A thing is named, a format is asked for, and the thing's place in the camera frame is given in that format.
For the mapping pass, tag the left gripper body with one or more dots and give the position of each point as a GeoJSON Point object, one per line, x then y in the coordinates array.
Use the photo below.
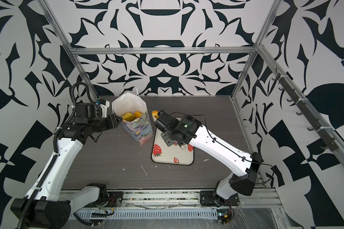
{"type": "Point", "coordinates": [103, 123]}

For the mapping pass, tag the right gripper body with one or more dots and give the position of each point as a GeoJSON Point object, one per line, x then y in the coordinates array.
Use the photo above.
{"type": "Point", "coordinates": [168, 139]}

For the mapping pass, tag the column fake croissant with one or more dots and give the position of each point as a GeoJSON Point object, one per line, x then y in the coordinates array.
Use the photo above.
{"type": "Point", "coordinates": [129, 117]}

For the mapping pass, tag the colourful printed paper bag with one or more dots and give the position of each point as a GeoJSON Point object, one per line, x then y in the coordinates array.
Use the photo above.
{"type": "Point", "coordinates": [141, 128]}

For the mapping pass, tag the long striped fake croissant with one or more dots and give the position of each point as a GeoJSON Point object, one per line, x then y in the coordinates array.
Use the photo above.
{"type": "Point", "coordinates": [138, 114]}

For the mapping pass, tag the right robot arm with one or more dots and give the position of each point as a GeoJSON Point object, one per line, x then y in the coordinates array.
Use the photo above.
{"type": "Point", "coordinates": [244, 167]}

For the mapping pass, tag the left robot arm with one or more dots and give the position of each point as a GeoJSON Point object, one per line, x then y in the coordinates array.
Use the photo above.
{"type": "Point", "coordinates": [42, 206]}

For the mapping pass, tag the strawberry print tray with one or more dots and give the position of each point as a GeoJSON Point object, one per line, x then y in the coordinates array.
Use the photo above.
{"type": "Point", "coordinates": [161, 153]}

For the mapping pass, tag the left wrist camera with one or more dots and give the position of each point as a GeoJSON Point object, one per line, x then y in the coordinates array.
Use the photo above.
{"type": "Point", "coordinates": [92, 111]}

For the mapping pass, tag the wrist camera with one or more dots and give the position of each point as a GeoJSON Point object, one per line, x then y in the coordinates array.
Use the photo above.
{"type": "Point", "coordinates": [92, 111]}
{"type": "Point", "coordinates": [166, 123]}

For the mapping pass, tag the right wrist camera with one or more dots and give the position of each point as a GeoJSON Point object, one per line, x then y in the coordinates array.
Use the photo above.
{"type": "Point", "coordinates": [166, 123]}

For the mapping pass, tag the base rail with cable duct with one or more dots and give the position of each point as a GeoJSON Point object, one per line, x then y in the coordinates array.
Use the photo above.
{"type": "Point", "coordinates": [176, 204]}

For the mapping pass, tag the wall hook rack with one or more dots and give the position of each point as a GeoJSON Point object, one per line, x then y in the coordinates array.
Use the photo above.
{"type": "Point", "coordinates": [307, 109]}

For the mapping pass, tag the aluminium frame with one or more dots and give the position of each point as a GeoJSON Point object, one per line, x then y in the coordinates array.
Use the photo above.
{"type": "Point", "coordinates": [254, 51]}

